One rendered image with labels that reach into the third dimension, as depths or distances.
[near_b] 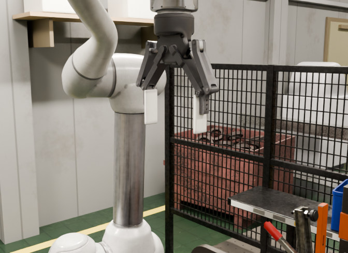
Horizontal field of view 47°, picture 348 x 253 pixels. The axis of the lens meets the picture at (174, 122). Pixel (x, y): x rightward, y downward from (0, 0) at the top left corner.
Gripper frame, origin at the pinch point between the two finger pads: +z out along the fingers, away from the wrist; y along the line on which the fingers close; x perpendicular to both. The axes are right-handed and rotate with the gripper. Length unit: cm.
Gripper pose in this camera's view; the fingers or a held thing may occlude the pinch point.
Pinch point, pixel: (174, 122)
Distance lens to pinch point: 77.8
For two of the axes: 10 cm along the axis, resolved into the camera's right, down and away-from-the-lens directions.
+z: 0.0, 9.9, 1.7
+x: 7.2, -1.1, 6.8
